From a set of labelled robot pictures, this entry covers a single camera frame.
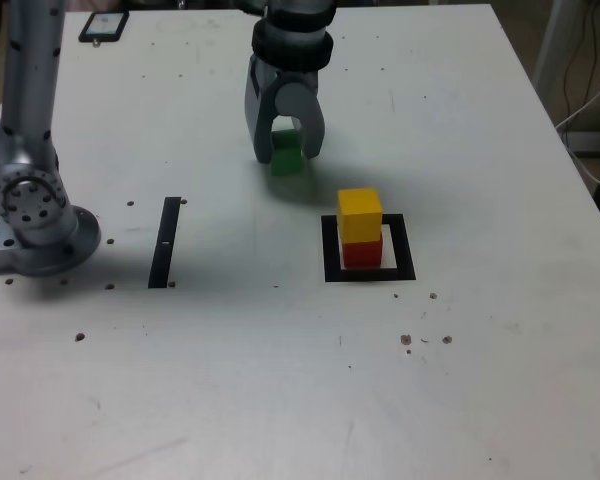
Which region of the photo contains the white cable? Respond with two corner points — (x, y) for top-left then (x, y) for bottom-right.
(554, 67), (600, 190)

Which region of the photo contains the yellow cube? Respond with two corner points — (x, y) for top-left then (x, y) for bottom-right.
(336, 187), (384, 245)

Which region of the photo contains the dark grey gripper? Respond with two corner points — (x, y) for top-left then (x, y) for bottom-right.
(243, 54), (327, 165)

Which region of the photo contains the red cube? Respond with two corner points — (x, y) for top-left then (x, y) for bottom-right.
(340, 235), (384, 270)

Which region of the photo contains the green cube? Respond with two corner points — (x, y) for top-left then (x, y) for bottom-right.
(269, 128), (307, 177)

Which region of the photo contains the black tape square outline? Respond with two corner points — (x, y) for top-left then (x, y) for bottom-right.
(320, 213), (417, 284)

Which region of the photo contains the black tape strip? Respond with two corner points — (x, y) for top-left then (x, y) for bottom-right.
(147, 196), (182, 290)

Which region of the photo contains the black smartphone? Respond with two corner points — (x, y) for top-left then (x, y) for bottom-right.
(77, 10), (130, 45)

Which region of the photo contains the white metal frame leg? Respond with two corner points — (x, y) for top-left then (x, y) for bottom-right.
(532, 0), (579, 121)

